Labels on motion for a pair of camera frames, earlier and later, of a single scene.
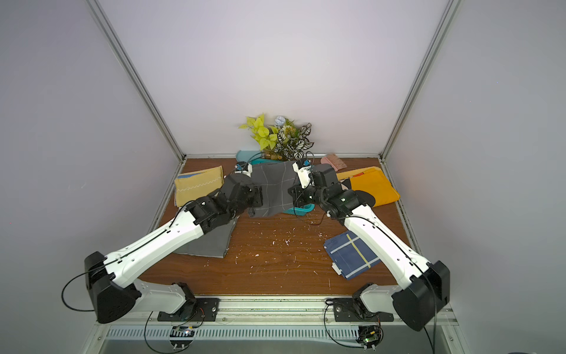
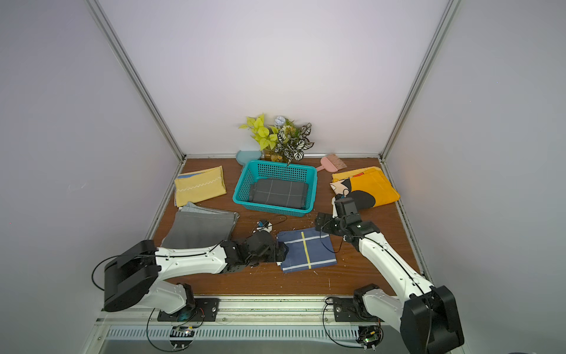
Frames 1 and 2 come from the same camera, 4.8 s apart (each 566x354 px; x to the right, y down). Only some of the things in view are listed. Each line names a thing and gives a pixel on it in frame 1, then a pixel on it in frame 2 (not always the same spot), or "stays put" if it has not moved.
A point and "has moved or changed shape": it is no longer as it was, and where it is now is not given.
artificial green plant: (284, 141) stays put
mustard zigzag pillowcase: (194, 184) stays put
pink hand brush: (334, 161) stays put
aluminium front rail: (144, 310) stays put
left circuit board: (181, 336) stays put
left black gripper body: (250, 198) to (270, 256)
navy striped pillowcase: (350, 254) to (307, 249)
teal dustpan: (247, 155) stays put
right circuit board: (369, 336) stays put
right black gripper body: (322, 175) to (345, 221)
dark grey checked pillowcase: (274, 180) has moved or changed shape
